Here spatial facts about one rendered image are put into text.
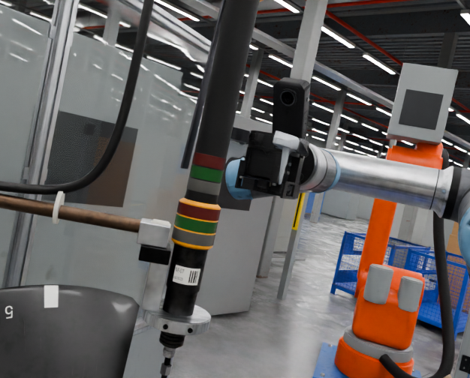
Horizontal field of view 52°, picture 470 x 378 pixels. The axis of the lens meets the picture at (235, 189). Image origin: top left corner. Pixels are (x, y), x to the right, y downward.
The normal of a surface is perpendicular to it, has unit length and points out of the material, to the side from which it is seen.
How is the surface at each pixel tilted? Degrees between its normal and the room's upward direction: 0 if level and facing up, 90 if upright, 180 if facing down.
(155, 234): 90
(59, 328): 41
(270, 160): 90
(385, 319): 90
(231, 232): 90
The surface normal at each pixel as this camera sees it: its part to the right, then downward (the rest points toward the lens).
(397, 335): -0.27, 0.00
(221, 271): 0.70, 0.18
